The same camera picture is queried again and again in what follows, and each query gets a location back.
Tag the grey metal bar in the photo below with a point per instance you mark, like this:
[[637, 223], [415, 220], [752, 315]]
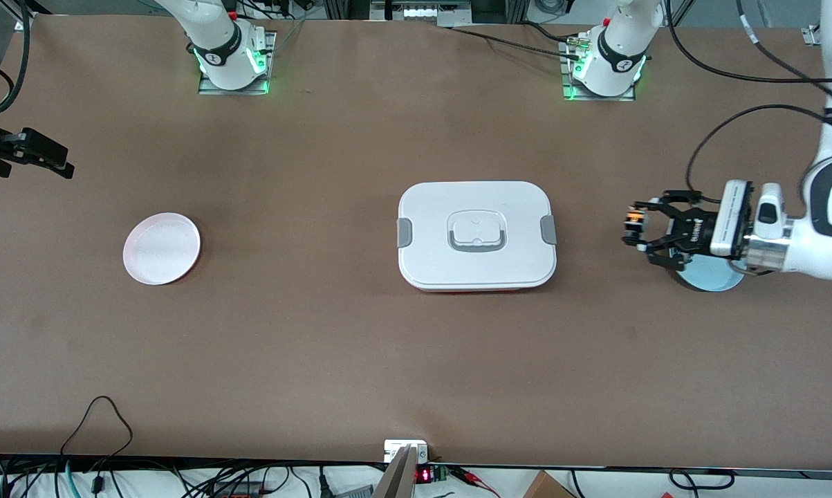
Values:
[[398, 477]]

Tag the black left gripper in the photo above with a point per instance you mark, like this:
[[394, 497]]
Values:
[[692, 232]]

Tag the red clip lead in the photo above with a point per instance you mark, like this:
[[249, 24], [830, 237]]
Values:
[[467, 474]]

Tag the round pink plate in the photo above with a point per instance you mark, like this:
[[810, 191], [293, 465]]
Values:
[[160, 256]]

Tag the white power strip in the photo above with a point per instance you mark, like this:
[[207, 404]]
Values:
[[419, 12]]

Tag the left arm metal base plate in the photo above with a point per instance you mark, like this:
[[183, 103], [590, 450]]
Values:
[[568, 91]]

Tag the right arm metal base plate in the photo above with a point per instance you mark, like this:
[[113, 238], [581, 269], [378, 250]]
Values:
[[211, 86]]

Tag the circuit board red display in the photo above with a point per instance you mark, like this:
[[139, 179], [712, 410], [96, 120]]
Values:
[[424, 475]]

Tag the round light blue plate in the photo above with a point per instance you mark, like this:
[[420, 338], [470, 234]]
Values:
[[713, 280]]

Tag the brown cardboard piece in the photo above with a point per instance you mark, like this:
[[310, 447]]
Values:
[[543, 487]]

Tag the small white bracket box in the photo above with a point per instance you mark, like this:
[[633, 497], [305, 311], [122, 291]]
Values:
[[395, 448]]

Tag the white lunch box grey latches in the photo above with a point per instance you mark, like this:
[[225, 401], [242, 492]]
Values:
[[429, 263]]

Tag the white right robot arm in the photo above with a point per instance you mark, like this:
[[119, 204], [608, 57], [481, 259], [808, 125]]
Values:
[[215, 41]]

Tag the black device red lights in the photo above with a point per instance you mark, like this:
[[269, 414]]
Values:
[[239, 491]]

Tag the orange push button switch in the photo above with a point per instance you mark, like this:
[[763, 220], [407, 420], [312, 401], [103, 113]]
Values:
[[635, 220]]

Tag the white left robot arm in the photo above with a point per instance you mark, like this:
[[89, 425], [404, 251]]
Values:
[[824, 242]]

